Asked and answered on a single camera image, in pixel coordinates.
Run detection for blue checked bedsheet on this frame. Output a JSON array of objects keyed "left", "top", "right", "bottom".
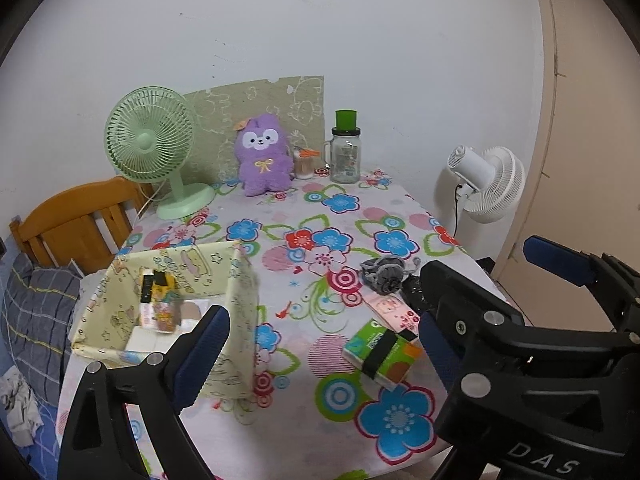
[{"left": 0, "top": 385, "right": 66, "bottom": 480}]

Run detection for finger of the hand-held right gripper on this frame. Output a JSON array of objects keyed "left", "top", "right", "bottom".
[
  {"left": 422, "top": 260, "right": 640, "bottom": 376},
  {"left": 524, "top": 235, "right": 640, "bottom": 331}
]

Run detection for yellow tissue pack black band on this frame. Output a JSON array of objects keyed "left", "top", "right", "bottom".
[{"left": 139, "top": 270, "right": 182, "bottom": 306}]

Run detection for white bed sheet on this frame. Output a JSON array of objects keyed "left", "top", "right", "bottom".
[{"left": 70, "top": 257, "right": 118, "bottom": 321}]

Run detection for pink printed tissue pack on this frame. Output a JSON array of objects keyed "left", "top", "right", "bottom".
[{"left": 139, "top": 301, "right": 182, "bottom": 335}]

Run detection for white standing fan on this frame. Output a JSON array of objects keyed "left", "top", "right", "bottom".
[{"left": 446, "top": 145, "right": 526, "bottom": 224}]

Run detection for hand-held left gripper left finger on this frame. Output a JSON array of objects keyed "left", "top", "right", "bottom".
[{"left": 57, "top": 304, "right": 232, "bottom": 480}]

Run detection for yellow printed fabric box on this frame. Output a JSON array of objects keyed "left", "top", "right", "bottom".
[{"left": 70, "top": 241, "right": 261, "bottom": 401}]

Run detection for grey socks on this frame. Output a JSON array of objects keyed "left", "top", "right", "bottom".
[{"left": 360, "top": 255, "right": 421, "bottom": 295}]

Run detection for green tissue pack black band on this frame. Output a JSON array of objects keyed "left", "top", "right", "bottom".
[{"left": 342, "top": 319, "right": 423, "bottom": 392}]

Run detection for grey plaid pillow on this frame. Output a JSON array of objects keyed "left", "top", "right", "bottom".
[{"left": 0, "top": 252, "right": 83, "bottom": 406}]

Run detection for green desk fan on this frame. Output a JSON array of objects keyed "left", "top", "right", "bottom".
[{"left": 105, "top": 86, "right": 216, "bottom": 221}]

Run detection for toothpick jar with orange lid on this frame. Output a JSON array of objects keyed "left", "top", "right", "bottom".
[{"left": 292, "top": 146, "right": 319, "bottom": 180}]

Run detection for green cartoon wall board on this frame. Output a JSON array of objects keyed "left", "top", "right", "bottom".
[{"left": 182, "top": 75, "right": 325, "bottom": 183}]

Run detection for wooden bed headboard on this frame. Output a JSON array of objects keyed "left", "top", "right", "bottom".
[{"left": 9, "top": 176, "right": 156, "bottom": 276}]

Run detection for glass bottle with green lid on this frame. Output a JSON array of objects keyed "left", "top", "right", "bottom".
[{"left": 320, "top": 109, "right": 362, "bottom": 184}]

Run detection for crumpled white grey cloth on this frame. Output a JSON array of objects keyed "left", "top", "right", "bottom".
[{"left": 0, "top": 367, "right": 43, "bottom": 446}]

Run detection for purple plush toy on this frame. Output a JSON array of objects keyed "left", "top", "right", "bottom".
[{"left": 234, "top": 114, "right": 295, "bottom": 197}]

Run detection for beige door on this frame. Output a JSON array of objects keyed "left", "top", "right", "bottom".
[{"left": 495, "top": 0, "right": 640, "bottom": 311}]

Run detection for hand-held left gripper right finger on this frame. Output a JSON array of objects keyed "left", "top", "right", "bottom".
[{"left": 420, "top": 312, "right": 506, "bottom": 480}]

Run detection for pink printed wallet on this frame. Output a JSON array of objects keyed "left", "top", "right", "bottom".
[{"left": 361, "top": 294, "right": 421, "bottom": 335}]

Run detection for black fan cable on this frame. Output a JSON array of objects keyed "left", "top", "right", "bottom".
[{"left": 451, "top": 190, "right": 464, "bottom": 238}]

